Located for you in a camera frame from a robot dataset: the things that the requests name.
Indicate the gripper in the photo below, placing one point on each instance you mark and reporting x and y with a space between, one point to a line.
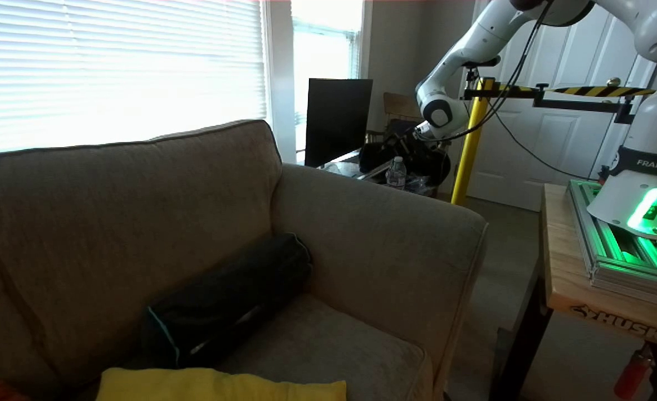
421 146

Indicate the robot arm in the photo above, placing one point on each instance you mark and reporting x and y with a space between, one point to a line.
654 128

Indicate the black monitor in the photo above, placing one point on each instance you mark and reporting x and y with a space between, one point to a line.
337 120

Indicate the clear plastic water bottle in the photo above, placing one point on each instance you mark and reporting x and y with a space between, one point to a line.
396 174

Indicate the clear plastic bag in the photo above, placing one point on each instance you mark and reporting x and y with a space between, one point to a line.
420 184

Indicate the wooden chair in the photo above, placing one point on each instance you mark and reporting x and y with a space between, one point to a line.
400 106

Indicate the narrow bright window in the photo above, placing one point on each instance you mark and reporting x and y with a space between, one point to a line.
324 61

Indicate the white panel door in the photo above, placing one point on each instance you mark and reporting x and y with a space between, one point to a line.
551 139

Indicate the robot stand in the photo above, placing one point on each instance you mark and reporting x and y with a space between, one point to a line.
570 278

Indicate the black rolled bag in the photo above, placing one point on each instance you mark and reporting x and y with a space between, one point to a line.
234 301

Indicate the beige fabric sofa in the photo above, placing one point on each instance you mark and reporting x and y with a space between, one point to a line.
139 223

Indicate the red clamp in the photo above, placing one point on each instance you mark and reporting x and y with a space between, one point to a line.
632 373

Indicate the window with white blinds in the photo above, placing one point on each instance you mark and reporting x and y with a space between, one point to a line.
117 67

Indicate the yellow cushion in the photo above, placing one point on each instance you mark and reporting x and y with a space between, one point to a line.
206 387

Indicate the camera on mount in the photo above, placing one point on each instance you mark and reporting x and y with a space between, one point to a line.
471 145

